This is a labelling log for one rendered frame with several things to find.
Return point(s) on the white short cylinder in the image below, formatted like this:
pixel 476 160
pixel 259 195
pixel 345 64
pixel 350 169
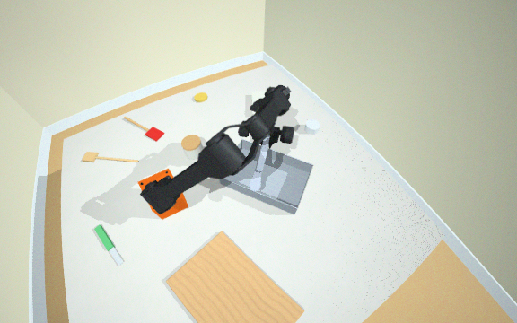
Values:
pixel 312 127

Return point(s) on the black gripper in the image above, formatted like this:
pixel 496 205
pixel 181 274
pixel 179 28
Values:
pixel 286 134

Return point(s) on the red spatula with wooden handle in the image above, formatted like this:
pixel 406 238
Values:
pixel 154 133

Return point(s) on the white flat square block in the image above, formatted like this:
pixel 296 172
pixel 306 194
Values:
pixel 256 95

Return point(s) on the grey cylinder with orange lid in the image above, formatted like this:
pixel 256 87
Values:
pixel 192 146

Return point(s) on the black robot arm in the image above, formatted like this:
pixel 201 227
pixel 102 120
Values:
pixel 221 157

